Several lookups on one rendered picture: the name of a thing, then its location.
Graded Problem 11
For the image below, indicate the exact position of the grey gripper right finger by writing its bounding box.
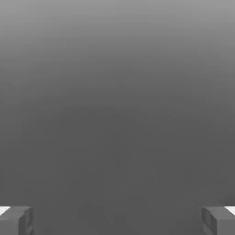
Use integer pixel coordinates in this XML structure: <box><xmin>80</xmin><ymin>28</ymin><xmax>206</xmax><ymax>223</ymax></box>
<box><xmin>200</xmin><ymin>206</ymin><xmax>235</xmax><ymax>235</ymax></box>

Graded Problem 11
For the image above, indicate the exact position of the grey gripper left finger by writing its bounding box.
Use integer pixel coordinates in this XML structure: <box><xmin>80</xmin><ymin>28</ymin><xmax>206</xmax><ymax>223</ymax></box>
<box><xmin>0</xmin><ymin>205</ymin><xmax>35</xmax><ymax>235</ymax></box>

